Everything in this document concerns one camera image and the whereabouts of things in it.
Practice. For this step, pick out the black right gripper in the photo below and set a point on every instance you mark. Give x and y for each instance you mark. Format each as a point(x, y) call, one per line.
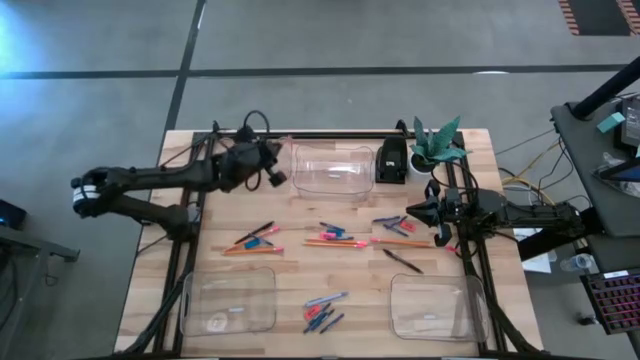
point(457, 207)

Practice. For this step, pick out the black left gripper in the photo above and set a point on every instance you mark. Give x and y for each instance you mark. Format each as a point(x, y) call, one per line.
point(242, 162)

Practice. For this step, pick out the yellow pencil pink eraser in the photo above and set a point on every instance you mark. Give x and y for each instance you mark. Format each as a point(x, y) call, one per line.
point(275, 229)
point(231, 248)
point(270, 249)
point(320, 245)
point(400, 242)

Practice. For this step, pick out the black ballpoint pen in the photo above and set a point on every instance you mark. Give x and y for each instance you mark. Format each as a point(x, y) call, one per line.
point(257, 231)
point(402, 261)

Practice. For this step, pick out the pink rectangular eraser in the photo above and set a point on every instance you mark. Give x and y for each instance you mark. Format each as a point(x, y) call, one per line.
point(327, 236)

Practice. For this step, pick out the yellow pencil orange eraser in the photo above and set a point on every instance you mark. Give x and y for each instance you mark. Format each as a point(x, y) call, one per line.
point(325, 240)

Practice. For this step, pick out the grey translucent pen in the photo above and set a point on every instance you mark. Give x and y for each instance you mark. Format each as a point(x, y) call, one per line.
point(327, 299)

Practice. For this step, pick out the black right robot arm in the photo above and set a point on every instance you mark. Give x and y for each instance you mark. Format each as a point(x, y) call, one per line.
point(530, 215)

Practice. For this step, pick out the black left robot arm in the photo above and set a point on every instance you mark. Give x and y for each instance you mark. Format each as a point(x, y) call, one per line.
point(150, 179)

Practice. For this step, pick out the small red clip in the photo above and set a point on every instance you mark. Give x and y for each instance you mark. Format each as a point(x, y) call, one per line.
point(451, 248)

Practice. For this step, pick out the white plant pot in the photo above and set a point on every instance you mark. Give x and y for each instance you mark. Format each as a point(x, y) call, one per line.
point(419, 167)

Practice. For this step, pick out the black desk hole punch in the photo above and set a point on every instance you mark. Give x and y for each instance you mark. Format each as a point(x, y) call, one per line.
point(391, 160)

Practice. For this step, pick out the green leafy plant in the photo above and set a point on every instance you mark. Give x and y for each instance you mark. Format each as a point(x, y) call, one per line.
point(435, 145)

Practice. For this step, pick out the white paper sheet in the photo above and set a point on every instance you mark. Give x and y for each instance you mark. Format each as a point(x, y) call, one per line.
point(537, 263)

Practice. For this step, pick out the black support beam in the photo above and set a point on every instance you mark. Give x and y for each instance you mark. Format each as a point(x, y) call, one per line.
point(550, 242)

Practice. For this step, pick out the clear plastic water bottle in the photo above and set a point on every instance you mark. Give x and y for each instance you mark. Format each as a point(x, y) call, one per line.
point(577, 262)

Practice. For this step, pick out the grey side table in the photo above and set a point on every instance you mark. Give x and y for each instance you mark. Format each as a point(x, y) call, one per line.
point(590, 165)

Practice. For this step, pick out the clear plastic bag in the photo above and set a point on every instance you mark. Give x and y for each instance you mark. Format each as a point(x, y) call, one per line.
point(607, 161)

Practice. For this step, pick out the tablet with blue screen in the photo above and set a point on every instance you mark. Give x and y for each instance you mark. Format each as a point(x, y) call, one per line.
point(625, 173)

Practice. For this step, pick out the small teal box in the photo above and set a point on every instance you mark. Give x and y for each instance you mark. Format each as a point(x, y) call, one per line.
point(611, 122)

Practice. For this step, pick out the black keyboard pink keys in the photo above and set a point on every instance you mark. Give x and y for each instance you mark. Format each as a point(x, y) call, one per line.
point(615, 302)

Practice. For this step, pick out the black diagonal pole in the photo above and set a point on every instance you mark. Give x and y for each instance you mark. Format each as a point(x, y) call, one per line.
point(607, 90)

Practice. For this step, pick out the black electronic device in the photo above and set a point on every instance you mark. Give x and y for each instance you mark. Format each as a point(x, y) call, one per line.
point(631, 122)

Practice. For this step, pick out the grey metal stand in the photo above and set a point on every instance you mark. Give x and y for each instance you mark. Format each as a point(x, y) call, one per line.
point(35, 245)

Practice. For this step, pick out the black box blue light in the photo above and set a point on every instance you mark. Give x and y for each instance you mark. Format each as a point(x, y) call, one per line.
point(11, 215)

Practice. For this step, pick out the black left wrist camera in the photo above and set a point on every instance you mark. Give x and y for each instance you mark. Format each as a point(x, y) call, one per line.
point(278, 178)

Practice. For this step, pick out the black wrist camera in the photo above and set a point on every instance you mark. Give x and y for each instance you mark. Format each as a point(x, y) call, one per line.
point(443, 235)
point(278, 178)

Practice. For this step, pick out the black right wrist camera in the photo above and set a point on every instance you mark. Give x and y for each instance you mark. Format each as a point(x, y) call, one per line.
point(443, 235)

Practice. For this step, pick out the black aluminium table frame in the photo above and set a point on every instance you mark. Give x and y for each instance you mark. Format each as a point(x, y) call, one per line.
point(350, 135)

